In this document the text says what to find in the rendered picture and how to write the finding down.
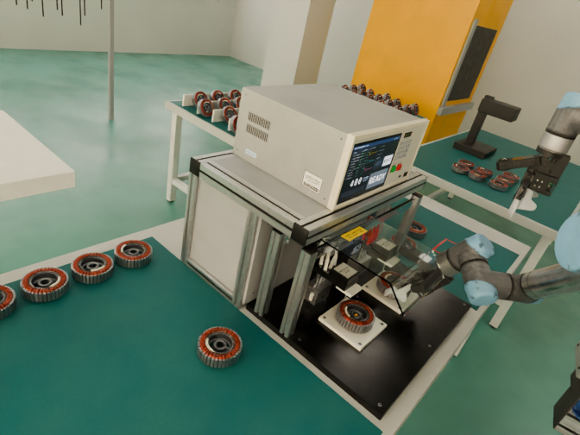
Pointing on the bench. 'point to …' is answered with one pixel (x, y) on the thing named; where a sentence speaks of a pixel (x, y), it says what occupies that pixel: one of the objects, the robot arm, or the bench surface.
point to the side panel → (217, 239)
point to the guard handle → (426, 280)
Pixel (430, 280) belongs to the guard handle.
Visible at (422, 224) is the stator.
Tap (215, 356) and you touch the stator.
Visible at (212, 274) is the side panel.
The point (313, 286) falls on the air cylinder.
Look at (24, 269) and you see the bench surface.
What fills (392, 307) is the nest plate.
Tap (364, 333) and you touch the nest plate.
